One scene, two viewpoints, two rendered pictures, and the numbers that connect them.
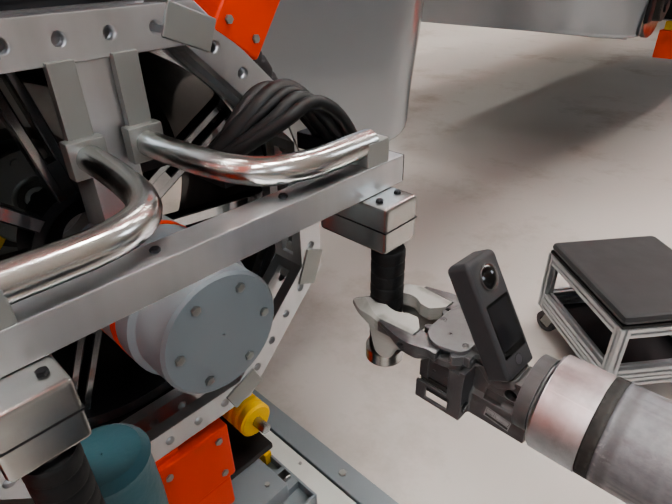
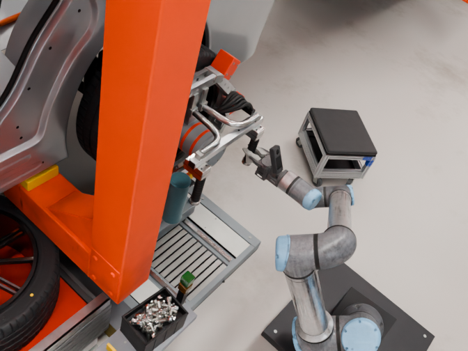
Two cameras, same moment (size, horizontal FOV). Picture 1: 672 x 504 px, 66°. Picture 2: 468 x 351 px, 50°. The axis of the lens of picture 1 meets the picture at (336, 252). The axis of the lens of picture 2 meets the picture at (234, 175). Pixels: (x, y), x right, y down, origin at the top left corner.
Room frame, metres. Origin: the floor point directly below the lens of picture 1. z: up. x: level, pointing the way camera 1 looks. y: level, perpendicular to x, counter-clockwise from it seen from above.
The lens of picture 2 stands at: (-1.02, 0.50, 2.27)
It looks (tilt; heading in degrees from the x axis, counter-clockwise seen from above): 46 degrees down; 341
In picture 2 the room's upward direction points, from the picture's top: 20 degrees clockwise
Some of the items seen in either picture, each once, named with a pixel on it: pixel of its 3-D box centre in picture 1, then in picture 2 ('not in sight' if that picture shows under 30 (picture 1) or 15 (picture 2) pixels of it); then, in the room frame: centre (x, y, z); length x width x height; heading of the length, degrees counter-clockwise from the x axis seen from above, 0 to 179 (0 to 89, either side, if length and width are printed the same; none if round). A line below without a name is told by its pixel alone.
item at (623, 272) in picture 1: (627, 317); (334, 147); (1.23, -0.89, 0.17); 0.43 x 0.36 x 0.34; 6
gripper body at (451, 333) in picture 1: (483, 370); (271, 170); (0.37, -0.14, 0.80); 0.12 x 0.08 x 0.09; 46
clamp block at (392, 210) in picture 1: (366, 210); (251, 128); (0.48, -0.03, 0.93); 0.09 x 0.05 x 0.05; 46
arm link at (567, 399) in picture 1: (569, 407); (287, 180); (0.32, -0.20, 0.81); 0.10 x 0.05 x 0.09; 136
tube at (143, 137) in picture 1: (252, 110); (232, 104); (0.49, 0.08, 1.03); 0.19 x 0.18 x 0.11; 46
